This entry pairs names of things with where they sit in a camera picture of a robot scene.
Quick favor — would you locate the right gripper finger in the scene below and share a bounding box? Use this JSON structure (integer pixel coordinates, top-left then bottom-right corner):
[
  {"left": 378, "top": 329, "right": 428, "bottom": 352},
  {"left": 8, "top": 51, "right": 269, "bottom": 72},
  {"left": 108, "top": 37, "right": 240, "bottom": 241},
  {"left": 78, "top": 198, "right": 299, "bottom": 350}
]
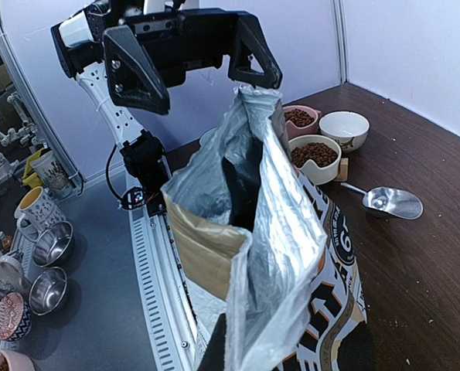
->
[{"left": 193, "top": 313, "right": 227, "bottom": 371}]

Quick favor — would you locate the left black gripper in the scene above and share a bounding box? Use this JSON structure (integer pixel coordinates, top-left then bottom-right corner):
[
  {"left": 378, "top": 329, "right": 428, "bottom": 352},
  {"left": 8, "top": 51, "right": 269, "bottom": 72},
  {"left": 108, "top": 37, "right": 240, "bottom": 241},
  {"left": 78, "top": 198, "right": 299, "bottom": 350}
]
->
[{"left": 103, "top": 9, "right": 283, "bottom": 115}]

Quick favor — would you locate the pet food bag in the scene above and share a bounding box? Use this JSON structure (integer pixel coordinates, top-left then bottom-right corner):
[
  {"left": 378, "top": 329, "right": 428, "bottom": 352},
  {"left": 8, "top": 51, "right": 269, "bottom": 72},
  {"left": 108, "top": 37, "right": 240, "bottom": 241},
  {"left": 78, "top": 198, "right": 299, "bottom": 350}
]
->
[{"left": 162, "top": 87, "right": 375, "bottom": 370}]

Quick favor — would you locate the metal food scoop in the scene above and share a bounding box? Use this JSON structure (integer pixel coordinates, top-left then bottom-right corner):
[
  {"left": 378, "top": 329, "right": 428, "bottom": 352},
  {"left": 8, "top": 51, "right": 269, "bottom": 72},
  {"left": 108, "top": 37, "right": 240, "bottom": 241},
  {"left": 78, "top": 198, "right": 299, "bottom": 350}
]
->
[{"left": 340, "top": 182, "right": 424, "bottom": 220}]

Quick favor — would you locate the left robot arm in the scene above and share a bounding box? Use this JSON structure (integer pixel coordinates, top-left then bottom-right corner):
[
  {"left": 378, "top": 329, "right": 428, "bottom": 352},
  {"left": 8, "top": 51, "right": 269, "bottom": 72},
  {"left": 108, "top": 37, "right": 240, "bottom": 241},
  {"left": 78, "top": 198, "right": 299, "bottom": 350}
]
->
[{"left": 51, "top": 1, "right": 282, "bottom": 216}]

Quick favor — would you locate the pink pet bowl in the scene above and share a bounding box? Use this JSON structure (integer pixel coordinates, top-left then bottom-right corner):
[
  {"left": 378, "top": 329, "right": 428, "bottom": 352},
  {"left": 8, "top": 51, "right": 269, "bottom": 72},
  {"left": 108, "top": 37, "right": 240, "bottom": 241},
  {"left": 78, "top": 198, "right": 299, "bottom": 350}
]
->
[{"left": 283, "top": 105, "right": 322, "bottom": 139}]

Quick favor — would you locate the cream pet bowl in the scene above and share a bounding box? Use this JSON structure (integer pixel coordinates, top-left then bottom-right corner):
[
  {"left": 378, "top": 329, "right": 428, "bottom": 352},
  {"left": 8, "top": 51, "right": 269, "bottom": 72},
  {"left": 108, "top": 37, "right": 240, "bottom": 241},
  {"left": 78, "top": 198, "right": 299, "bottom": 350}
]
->
[{"left": 288, "top": 134, "right": 342, "bottom": 186}]

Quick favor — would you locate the light blue ceramic bowl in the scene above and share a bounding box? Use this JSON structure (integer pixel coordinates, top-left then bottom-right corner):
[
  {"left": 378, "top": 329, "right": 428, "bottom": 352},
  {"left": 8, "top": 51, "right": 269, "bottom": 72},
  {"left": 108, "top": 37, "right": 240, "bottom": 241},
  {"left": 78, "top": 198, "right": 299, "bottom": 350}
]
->
[{"left": 199, "top": 127, "right": 217, "bottom": 147}]

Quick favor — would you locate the white ceramic bowl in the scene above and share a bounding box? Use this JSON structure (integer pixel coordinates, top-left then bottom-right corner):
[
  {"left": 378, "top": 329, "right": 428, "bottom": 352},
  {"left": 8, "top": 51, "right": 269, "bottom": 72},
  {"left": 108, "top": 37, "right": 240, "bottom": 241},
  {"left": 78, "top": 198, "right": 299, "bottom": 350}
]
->
[{"left": 319, "top": 111, "right": 370, "bottom": 153}]

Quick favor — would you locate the steel bowl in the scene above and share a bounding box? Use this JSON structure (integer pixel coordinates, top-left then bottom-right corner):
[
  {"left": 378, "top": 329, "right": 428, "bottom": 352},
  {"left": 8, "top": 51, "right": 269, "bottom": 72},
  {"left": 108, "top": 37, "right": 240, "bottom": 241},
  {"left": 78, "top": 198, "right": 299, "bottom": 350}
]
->
[
  {"left": 32, "top": 221, "right": 75, "bottom": 267},
  {"left": 29, "top": 267, "right": 69, "bottom": 316}
]

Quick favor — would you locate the tall patterned cup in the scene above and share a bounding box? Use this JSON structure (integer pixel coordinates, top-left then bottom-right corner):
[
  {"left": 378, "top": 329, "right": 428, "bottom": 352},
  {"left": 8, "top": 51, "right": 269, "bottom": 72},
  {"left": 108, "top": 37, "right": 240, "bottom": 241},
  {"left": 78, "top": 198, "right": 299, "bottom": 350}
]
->
[{"left": 30, "top": 151, "right": 73, "bottom": 199}]

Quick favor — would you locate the red patterned ceramic bowl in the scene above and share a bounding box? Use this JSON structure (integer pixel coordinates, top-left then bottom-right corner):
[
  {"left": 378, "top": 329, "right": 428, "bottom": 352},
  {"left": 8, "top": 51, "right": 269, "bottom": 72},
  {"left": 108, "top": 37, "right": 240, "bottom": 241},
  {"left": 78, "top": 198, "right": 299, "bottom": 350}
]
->
[{"left": 0, "top": 292, "right": 32, "bottom": 342}]

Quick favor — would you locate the patterned mug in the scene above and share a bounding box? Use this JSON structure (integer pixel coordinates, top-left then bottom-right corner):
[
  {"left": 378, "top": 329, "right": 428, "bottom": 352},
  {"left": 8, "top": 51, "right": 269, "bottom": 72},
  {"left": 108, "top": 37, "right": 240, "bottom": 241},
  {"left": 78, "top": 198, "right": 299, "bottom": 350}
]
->
[{"left": 16, "top": 186, "right": 66, "bottom": 242}]

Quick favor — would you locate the pink bowl with kibble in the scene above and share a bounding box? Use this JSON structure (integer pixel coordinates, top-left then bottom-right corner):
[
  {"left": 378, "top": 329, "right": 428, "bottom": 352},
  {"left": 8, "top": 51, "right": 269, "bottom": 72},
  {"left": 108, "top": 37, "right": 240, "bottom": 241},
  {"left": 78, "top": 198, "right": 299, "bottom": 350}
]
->
[{"left": 0, "top": 349, "right": 36, "bottom": 371}]

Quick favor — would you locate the front aluminium rail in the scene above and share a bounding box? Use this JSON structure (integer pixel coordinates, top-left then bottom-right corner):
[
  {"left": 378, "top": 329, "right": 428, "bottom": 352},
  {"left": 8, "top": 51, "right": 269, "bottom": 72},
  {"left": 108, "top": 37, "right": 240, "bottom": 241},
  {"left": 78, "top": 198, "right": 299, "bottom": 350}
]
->
[{"left": 128, "top": 209, "right": 206, "bottom": 370}]

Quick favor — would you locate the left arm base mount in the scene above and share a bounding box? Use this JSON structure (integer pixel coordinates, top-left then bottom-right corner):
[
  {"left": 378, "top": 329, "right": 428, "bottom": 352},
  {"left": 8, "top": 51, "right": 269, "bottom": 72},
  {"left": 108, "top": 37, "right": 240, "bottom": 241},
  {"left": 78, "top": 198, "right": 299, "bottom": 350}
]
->
[{"left": 119, "top": 186, "right": 166, "bottom": 217}]

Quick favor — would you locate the left metal frame post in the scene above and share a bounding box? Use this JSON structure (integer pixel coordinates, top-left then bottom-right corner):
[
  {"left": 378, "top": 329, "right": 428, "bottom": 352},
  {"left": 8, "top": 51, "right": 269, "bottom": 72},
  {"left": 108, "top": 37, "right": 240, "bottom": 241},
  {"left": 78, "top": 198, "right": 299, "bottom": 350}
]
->
[{"left": 331, "top": 0, "right": 349, "bottom": 83}]

